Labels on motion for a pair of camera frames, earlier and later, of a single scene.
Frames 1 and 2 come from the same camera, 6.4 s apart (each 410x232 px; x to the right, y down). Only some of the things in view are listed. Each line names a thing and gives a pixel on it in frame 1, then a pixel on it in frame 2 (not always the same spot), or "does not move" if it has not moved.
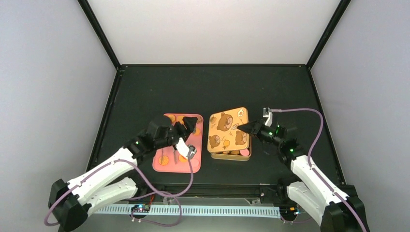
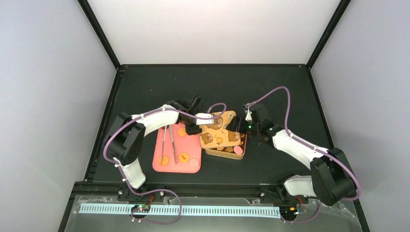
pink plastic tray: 163,158 does not move
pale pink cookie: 244,152 to 238,150
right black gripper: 255,127 to 234,124
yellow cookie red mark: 182,159 does not move
